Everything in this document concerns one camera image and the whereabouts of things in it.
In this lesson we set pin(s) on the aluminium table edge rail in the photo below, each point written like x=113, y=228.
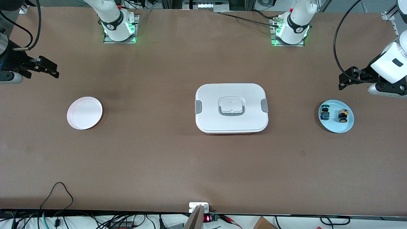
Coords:
x=387, y=16

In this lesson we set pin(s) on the red clip leads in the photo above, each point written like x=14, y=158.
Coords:
x=230, y=219

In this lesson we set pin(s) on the brown cardboard box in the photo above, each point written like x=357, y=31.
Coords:
x=264, y=224

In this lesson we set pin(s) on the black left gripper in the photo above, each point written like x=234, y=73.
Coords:
x=364, y=73

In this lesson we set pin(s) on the white lunch box grey clips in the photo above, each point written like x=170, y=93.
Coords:
x=210, y=95

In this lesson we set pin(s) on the orange black switch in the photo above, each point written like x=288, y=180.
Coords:
x=342, y=118

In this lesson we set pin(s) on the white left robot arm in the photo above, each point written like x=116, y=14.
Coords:
x=391, y=60

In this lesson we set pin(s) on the grey angled bar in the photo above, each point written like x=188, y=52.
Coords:
x=194, y=221

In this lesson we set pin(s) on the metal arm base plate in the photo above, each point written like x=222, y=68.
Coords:
x=287, y=45
x=109, y=41

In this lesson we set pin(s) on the red digit display module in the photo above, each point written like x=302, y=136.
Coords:
x=207, y=218

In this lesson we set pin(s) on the light blue round plate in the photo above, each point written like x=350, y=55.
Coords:
x=334, y=125

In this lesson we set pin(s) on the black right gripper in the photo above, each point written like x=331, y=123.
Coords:
x=16, y=59

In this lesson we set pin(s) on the blue black switch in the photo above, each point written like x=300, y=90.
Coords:
x=325, y=115

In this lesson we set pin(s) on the aluminium profile piece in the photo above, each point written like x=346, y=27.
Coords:
x=23, y=9

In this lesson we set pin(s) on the white socket block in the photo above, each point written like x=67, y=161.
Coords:
x=194, y=206

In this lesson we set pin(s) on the white lit power unit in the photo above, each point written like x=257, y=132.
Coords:
x=205, y=4

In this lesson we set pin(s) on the pink round plate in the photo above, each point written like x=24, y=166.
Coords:
x=84, y=114

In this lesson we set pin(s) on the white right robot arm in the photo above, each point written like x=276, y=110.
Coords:
x=114, y=19

